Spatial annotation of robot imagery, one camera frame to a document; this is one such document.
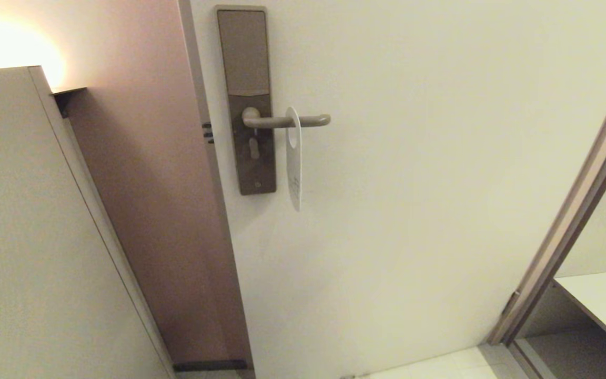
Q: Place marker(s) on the blue do-not-disturb door hanger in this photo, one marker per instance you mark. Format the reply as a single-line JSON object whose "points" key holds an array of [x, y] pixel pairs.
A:
{"points": [[294, 168]]}

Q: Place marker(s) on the white room door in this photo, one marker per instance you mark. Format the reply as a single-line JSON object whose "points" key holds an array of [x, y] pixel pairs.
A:
{"points": [[413, 237]]}

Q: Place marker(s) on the brown door lock plate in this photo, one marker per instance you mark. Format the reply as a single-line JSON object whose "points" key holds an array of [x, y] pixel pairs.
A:
{"points": [[245, 52]]}

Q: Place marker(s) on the brown skirting board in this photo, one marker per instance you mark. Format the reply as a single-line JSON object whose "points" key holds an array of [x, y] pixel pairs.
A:
{"points": [[208, 365]]}

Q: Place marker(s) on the beige cabinet panel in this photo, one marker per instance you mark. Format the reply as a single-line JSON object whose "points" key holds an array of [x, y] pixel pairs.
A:
{"points": [[29, 237]]}

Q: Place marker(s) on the closet base board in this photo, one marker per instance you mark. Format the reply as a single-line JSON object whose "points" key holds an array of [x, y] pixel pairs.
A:
{"points": [[571, 358]]}

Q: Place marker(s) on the small closet frame bracket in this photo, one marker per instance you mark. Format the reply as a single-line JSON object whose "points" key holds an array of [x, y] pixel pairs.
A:
{"points": [[511, 302]]}

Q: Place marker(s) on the dark brown wall ledge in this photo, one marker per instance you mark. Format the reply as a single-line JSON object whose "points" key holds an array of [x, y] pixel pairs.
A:
{"points": [[67, 101]]}

